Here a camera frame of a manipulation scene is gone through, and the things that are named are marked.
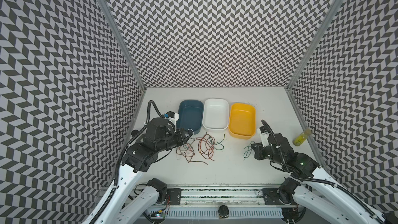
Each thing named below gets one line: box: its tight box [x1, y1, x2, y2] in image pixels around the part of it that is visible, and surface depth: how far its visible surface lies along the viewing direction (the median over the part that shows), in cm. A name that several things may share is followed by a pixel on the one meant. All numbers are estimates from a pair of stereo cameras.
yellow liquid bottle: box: [292, 128, 312, 147], surface depth 86 cm
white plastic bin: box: [202, 98, 230, 131], surface depth 104 cm
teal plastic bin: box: [176, 99, 204, 135], surface depth 102 cm
